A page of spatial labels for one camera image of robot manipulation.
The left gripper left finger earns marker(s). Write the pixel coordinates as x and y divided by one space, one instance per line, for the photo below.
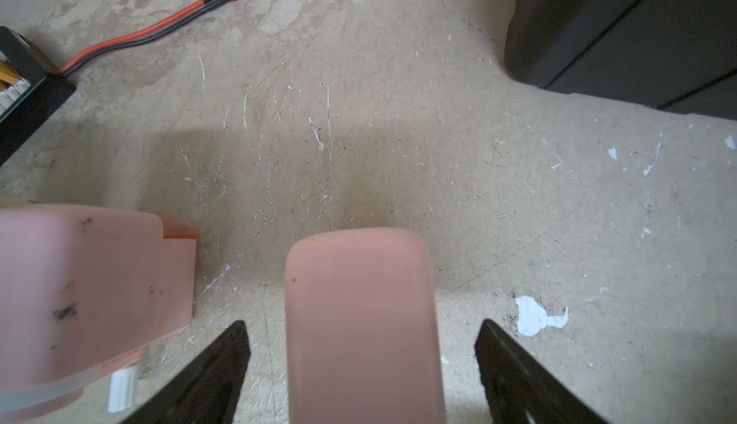
208 389

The black plastic toolbox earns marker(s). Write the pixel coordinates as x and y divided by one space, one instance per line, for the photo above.
671 55

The black battery holder left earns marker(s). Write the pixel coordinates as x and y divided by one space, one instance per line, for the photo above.
32 88

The pink sharpener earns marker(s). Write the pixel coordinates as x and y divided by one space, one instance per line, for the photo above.
83 290
361 329

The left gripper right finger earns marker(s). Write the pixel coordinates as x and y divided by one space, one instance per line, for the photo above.
518 389

